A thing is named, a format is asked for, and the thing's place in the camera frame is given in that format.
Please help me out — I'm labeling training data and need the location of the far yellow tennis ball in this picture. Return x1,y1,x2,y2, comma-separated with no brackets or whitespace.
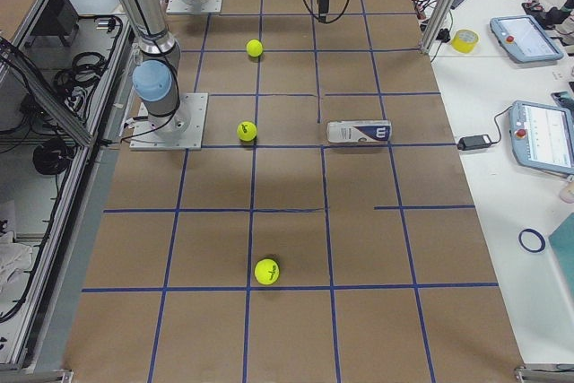
246,39,264,57

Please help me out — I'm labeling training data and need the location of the yellow tennis ball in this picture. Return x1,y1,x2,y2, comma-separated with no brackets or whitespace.
246,39,264,57
254,257,280,286
237,121,257,143

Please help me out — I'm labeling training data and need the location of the middle yellow tennis ball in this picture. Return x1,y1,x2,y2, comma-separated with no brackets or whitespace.
237,121,257,143

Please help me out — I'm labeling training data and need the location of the near yellow tennis ball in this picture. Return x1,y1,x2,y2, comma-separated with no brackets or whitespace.
254,257,280,286

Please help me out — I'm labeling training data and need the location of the yellow tape roll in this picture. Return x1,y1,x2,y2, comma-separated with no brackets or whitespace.
451,29,479,54

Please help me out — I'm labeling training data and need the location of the upper teach pendant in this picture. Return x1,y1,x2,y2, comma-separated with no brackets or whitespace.
490,15,563,63

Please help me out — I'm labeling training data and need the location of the teach pendant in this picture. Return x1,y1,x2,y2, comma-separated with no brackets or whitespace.
509,100,573,175
490,15,563,63

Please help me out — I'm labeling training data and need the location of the black power adapter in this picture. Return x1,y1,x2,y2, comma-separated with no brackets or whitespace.
457,135,492,151

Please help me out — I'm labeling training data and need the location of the lower teach pendant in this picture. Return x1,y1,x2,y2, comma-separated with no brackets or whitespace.
509,100,573,175

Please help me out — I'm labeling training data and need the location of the teal box corner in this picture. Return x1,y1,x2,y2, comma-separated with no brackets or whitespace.
549,213,574,294

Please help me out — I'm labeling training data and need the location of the white crumpled cloth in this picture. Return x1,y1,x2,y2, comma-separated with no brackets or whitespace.
1,231,32,288

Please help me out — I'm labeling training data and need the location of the aluminium frame post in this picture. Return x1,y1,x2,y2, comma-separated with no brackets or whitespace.
419,0,470,56

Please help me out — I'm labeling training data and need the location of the blue tape ring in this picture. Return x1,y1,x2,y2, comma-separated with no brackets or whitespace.
518,228,546,254

